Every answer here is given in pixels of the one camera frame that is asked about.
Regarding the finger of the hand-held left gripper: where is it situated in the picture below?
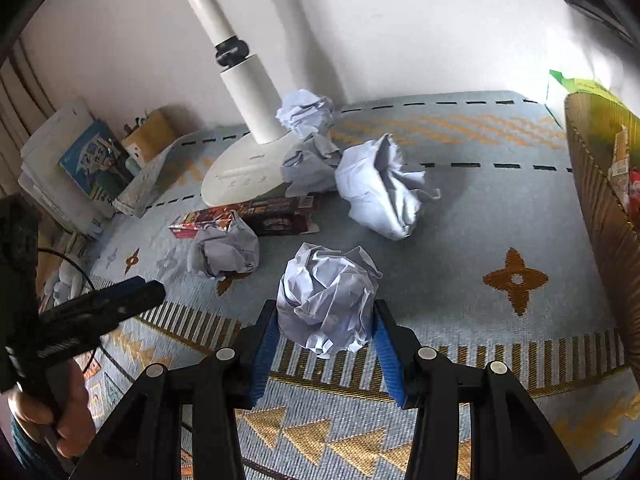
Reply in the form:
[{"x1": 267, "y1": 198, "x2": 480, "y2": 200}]
[{"x1": 40, "y1": 280, "x2": 166, "y2": 323}]

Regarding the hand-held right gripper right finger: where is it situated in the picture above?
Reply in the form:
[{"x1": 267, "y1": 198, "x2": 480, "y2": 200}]
[{"x1": 372, "y1": 300, "x2": 581, "y2": 480}]

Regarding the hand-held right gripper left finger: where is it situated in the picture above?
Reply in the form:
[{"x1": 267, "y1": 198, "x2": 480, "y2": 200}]
[{"x1": 70, "y1": 300, "x2": 278, "y2": 480}]

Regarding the brown ribbed basket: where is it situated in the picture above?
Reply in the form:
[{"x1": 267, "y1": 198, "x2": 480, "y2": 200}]
[{"x1": 564, "y1": 91, "x2": 640, "y2": 321}]

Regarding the person's left hand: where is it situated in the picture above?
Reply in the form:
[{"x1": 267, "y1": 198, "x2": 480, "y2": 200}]
[{"x1": 10, "y1": 362, "x2": 96, "y2": 458}]

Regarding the stack of white books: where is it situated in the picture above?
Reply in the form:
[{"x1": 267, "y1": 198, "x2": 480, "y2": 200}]
[{"x1": 17, "y1": 97, "x2": 126, "y2": 241}]

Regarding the blue picture book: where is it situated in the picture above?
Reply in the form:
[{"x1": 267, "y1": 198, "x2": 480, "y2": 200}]
[{"x1": 59, "y1": 120, "x2": 136, "y2": 206}]

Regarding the long dark brown box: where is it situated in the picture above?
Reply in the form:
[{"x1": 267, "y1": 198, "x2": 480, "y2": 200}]
[{"x1": 240, "y1": 194, "x2": 321, "y2": 237}]

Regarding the beige curtain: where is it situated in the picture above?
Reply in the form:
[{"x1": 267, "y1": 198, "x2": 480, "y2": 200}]
[{"x1": 0, "y1": 35, "x2": 56, "y2": 196}]

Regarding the patterned woven mat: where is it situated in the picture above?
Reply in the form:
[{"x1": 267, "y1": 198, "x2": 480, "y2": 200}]
[{"x1": 37, "y1": 90, "x2": 631, "y2": 480}]

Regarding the small cardboard box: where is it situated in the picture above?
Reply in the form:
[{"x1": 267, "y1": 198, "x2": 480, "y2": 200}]
[{"x1": 122, "y1": 107, "x2": 181, "y2": 166}]

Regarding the large crumpled white paper ball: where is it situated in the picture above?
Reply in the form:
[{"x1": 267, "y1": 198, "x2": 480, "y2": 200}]
[{"x1": 334, "y1": 132, "x2": 442, "y2": 242}]

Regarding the white lamp stand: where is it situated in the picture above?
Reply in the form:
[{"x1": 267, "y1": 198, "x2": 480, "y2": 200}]
[{"x1": 162, "y1": 0, "x2": 321, "y2": 208}]

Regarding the green packet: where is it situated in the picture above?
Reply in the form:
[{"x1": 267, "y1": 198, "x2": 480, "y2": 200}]
[{"x1": 547, "y1": 69, "x2": 626, "y2": 106}]

